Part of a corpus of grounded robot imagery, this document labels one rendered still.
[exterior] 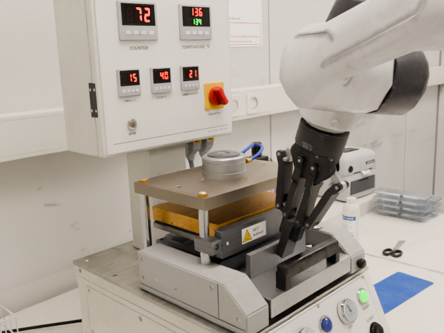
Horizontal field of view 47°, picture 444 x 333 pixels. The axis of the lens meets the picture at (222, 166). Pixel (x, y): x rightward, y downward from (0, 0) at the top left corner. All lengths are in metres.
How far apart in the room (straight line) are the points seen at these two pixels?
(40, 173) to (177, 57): 0.49
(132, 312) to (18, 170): 0.49
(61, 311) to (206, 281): 0.59
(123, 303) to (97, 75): 0.41
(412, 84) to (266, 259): 0.38
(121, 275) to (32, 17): 0.64
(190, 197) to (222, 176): 0.11
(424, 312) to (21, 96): 1.03
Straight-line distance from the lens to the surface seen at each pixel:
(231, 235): 0.81
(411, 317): 1.23
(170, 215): 0.90
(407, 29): 0.50
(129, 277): 0.97
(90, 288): 1.06
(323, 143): 0.75
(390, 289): 1.34
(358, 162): 1.88
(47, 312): 1.31
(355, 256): 0.96
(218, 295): 0.77
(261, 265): 0.85
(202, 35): 1.05
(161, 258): 0.86
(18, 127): 1.21
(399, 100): 0.65
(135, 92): 0.94
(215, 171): 0.89
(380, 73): 0.62
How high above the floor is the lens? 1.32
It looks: 12 degrees down
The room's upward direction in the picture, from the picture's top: 2 degrees counter-clockwise
